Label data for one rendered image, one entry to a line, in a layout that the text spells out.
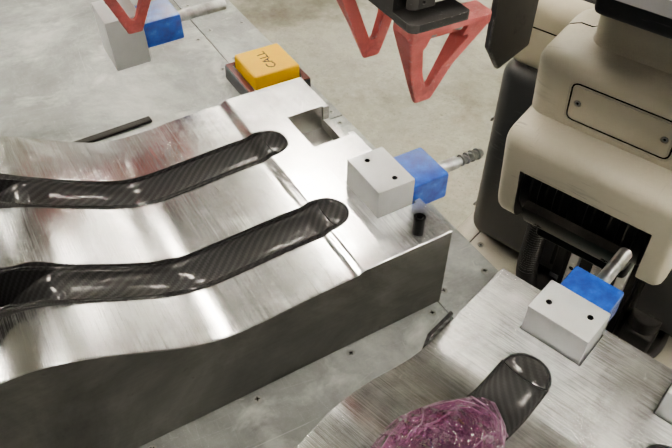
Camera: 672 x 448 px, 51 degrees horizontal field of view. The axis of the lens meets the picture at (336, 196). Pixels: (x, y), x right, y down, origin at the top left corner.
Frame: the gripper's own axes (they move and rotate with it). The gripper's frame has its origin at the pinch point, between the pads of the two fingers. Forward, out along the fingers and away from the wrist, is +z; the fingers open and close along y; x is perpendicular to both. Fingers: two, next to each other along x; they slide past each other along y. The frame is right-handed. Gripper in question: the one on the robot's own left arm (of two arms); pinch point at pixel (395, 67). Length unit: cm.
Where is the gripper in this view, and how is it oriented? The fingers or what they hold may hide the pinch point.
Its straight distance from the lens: 54.0
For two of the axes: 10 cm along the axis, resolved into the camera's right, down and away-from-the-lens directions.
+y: 5.1, 6.0, -6.2
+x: 8.6, -3.2, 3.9
